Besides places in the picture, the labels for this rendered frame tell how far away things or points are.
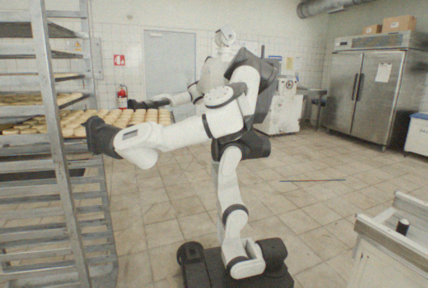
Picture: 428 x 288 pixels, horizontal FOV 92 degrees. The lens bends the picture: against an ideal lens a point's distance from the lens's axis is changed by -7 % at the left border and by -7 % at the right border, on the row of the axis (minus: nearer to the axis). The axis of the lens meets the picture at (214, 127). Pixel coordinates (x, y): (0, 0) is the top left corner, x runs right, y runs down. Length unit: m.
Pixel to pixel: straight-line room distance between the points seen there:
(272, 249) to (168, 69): 3.79
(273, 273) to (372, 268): 0.76
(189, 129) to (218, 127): 0.07
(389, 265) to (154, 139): 0.78
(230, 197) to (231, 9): 4.37
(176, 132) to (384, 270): 0.75
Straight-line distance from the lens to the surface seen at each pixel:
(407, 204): 1.15
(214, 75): 0.88
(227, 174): 1.04
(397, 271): 0.91
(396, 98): 4.59
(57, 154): 0.83
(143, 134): 0.56
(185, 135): 0.54
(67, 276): 1.78
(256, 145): 1.06
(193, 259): 1.59
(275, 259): 1.52
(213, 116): 0.52
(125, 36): 4.48
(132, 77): 4.45
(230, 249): 1.36
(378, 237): 0.90
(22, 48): 0.85
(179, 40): 4.64
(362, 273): 0.98
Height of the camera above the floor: 1.36
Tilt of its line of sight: 15 degrees down
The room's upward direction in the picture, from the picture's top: 1 degrees clockwise
